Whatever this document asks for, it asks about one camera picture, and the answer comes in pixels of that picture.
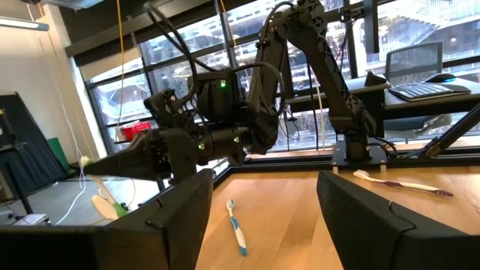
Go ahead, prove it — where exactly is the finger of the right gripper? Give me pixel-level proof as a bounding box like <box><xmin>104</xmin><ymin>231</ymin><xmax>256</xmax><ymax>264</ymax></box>
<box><xmin>84</xmin><ymin>135</ymin><xmax>166</xmax><ymax>180</ymax></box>

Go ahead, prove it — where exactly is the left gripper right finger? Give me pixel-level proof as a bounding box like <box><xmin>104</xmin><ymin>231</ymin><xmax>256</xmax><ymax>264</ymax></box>
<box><xmin>316</xmin><ymin>171</ymin><xmax>480</xmax><ymax>270</ymax></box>

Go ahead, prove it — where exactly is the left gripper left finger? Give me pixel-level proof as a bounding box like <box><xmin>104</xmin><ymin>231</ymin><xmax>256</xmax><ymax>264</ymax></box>
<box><xmin>0</xmin><ymin>169</ymin><xmax>214</xmax><ymax>270</ymax></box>

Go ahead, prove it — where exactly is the green white toothbrush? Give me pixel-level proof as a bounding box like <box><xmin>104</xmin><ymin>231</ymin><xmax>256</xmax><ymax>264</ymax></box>
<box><xmin>79</xmin><ymin>155</ymin><xmax>129</xmax><ymax>222</ymax></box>

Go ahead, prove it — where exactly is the purple white toothbrush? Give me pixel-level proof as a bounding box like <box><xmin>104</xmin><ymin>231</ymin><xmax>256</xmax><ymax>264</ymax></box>
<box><xmin>352</xmin><ymin>169</ymin><xmax>455</xmax><ymax>199</ymax></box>

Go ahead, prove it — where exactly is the blue white toothbrush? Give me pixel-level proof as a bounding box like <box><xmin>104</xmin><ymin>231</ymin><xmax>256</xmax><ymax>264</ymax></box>
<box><xmin>226</xmin><ymin>198</ymin><xmax>248</xmax><ymax>258</ymax></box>

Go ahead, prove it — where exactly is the red box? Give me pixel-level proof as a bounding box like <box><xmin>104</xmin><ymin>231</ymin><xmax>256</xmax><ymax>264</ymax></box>
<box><xmin>122</xmin><ymin>121</ymin><xmax>153</xmax><ymax>143</ymax></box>

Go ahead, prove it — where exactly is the green board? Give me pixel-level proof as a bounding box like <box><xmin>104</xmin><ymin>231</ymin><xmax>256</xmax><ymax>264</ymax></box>
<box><xmin>47</xmin><ymin>136</ymin><xmax>76</xmax><ymax>177</ymax></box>

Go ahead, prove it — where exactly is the black fabric panel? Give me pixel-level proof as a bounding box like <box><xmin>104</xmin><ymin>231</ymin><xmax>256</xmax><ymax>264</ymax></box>
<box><xmin>0</xmin><ymin>91</ymin><xmax>71</xmax><ymax>196</ymax></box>

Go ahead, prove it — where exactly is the white flat box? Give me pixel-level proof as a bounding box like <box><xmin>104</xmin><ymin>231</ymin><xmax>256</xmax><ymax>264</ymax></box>
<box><xmin>13</xmin><ymin>212</ymin><xmax>50</xmax><ymax>227</ymax></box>

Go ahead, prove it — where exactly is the black desk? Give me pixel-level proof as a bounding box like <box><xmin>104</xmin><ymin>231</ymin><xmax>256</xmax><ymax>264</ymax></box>
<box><xmin>284</xmin><ymin>76</ymin><xmax>480</xmax><ymax>121</ymax></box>

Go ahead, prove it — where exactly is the black keyboard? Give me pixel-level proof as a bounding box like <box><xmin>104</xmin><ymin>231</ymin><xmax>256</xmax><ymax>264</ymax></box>
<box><xmin>388</xmin><ymin>81</ymin><xmax>473</xmax><ymax>103</ymax></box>

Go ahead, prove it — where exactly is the black wedge-shaped object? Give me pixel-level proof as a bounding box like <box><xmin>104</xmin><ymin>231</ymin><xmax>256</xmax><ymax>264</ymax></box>
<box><xmin>363</xmin><ymin>70</ymin><xmax>389</xmax><ymax>88</ymax></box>

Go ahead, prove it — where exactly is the black computer mouse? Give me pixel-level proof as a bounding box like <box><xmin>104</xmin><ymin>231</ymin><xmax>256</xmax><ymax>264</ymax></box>
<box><xmin>425</xmin><ymin>72</ymin><xmax>458</xmax><ymax>84</ymax></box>

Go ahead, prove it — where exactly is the gray office chair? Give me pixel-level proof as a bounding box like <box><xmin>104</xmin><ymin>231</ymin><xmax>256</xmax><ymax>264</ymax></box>
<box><xmin>384</xmin><ymin>40</ymin><xmax>455</xmax><ymax>143</ymax></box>

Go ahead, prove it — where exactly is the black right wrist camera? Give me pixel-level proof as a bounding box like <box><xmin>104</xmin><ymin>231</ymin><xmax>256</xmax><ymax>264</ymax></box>
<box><xmin>144</xmin><ymin>88</ymin><xmax>191</xmax><ymax>131</ymax></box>

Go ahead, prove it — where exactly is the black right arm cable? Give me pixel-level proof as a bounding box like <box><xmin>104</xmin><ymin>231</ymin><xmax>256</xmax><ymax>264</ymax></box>
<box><xmin>144</xmin><ymin>1</ymin><xmax>200</xmax><ymax>98</ymax></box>

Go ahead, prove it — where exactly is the yellow hanging cord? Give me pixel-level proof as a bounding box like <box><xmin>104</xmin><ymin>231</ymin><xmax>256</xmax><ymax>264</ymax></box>
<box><xmin>115</xmin><ymin>0</ymin><xmax>127</xmax><ymax>132</ymax></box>

